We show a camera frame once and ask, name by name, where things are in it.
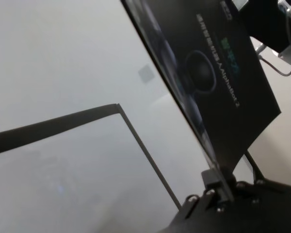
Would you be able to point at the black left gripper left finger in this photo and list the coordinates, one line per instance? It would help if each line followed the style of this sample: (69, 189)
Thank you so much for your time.
(211, 180)

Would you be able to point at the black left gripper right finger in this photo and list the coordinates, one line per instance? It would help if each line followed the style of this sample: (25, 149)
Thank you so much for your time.
(242, 190)

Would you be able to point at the black robot print poster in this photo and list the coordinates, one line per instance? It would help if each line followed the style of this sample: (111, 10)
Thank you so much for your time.
(208, 72)

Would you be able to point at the thin black tape line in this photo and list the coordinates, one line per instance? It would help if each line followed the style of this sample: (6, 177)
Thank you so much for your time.
(150, 157)

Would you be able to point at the grey square patch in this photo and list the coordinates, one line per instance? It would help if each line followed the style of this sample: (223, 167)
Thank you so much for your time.
(146, 74)

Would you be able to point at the black box equipment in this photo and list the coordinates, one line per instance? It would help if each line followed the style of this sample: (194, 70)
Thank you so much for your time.
(264, 19)

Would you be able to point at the black tape strip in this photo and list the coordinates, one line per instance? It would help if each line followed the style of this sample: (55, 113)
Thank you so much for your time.
(38, 130)

